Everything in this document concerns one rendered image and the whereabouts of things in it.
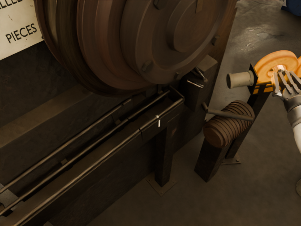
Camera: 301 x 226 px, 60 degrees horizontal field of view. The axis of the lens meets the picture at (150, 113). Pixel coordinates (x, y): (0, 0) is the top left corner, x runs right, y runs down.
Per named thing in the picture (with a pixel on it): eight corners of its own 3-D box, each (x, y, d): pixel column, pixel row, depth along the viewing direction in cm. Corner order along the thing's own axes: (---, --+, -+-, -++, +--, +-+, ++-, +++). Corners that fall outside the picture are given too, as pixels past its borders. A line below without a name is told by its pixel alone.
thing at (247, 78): (225, 80, 106) (227, 70, 102) (247, 77, 106) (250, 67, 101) (229, 92, 103) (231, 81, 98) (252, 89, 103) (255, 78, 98)
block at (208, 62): (176, 98, 111) (181, 55, 91) (189, 89, 114) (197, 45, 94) (194, 114, 106) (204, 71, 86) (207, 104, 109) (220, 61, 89)
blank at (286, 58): (259, 52, 93) (262, 59, 92) (302, 47, 93) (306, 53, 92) (248, 80, 106) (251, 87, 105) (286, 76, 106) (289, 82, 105)
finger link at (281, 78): (289, 99, 91) (285, 100, 91) (276, 76, 97) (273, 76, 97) (294, 93, 88) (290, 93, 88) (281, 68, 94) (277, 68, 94)
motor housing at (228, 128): (187, 171, 151) (203, 119, 107) (213, 149, 159) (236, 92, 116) (204, 188, 145) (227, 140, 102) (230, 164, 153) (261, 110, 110)
